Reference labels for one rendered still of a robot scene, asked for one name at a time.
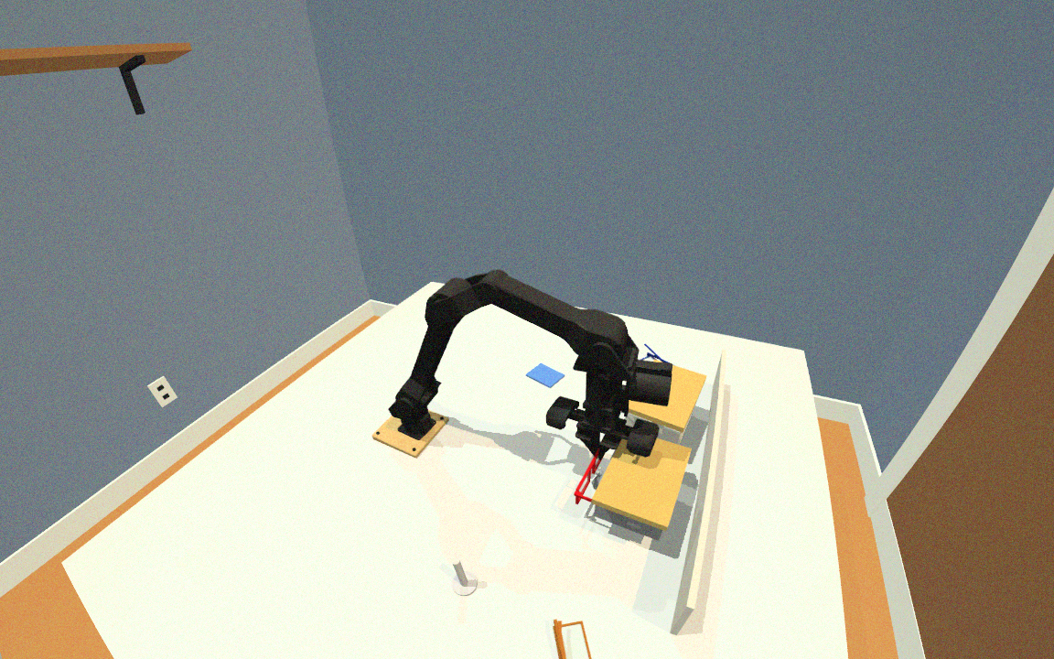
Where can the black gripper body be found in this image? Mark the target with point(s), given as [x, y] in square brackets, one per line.
[604, 418]

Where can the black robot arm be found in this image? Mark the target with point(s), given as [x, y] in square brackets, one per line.
[606, 352]

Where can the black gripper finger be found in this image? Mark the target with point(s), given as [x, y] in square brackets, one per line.
[592, 442]
[606, 445]

